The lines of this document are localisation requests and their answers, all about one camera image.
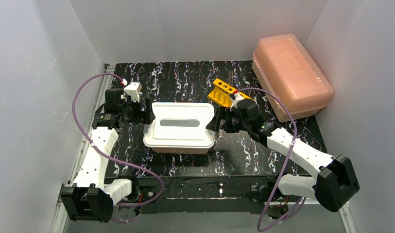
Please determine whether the white box lid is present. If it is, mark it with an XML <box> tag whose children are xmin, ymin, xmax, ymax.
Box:
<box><xmin>143</xmin><ymin>102</ymin><xmax>215</xmax><ymax>150</ymax></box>

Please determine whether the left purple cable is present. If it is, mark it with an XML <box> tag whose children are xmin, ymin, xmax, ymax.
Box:
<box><xmin>71</xmin><ymin>72</ymin><xmax>166</xmax><ymax>224</ymax></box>

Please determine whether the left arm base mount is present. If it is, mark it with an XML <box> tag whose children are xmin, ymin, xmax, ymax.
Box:
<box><xmin>111</xmin><ymin>186</ymin><xmax>157</xmax><ymax>224</ymax></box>

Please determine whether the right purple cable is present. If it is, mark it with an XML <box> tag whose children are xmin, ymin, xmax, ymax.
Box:
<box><xmin>237</xmin><ymin>87</ymin><xmax>307</xmax><ymax>232</ymax></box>

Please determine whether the clear glass test tube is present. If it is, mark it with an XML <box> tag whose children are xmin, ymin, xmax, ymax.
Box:
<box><xmin>228</xmin><ymin>71</ymin><xmax>234</xmax><ymax>85</ymax></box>

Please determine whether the aluminium frame rail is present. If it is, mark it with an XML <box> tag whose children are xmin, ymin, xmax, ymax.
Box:
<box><xmin>51</xmin><ymin>182</ymin><xmax>357</xmax><ymax>233</ymax></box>

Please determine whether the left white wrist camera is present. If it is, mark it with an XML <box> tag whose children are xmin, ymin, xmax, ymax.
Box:
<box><xmin>123</xmin><ymin>82</ymin><xmax>142</xmax><ymax>103</ymax></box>

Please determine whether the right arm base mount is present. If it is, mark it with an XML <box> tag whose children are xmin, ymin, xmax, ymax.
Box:
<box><xmin>250</xmin><ymin>183</ymin><xmax>301</xmax><ymax>221</ymax></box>

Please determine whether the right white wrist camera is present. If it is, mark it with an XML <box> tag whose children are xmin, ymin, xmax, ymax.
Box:
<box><xmin>230</xmin><ymin>91</ymin><xmax>245</xmax><ymax>109</ymax></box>

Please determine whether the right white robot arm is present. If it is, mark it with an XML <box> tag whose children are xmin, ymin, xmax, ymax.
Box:
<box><xmin>206</xmin><ymin>99</ymin><xmax>361</xmax><ymax>212</ymax></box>

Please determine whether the purple cable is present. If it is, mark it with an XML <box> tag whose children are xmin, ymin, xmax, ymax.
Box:
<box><xmin>237</xmin><ymin>87</ymin><xmax>307</xmax><ymax>232</ymax></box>
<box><xmin>71</xmin><ymin>72</ymin><xmax>166</xmax><ymax>224</ymax></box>

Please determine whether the yellow test tube rack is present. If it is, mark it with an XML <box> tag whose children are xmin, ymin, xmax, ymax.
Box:
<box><xmin>207</xmin><ymin>78</ymin><xmax>253</xmax><ymax>108</ymax></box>

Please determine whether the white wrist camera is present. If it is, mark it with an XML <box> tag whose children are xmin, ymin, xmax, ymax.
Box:
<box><xmin>230</xmin><ymin>91</ymin><xmax>245</xmax><ymax>109</ymax></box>
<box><xmin>123</xmin><ymin>82</ymin><xmax>142</xmax><ymax>103</ymax></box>

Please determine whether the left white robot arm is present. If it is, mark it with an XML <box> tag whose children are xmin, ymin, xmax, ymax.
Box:
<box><xmin>60</xmin><ymin>85</ymin><xmax>155</xmax><ymax>223</ymax></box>

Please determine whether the large pink storage box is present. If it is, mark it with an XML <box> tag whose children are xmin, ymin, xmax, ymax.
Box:
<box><xmin>252</xmin><ymin>34</ymin><xmax>334</xmax><ymax>123</ymax></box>

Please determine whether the pink plastic bin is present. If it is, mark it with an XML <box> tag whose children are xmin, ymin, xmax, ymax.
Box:
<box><xmin>150</xmin><ymin>147</ymin><xmax>212</xmax><ymax>154</ymax></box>

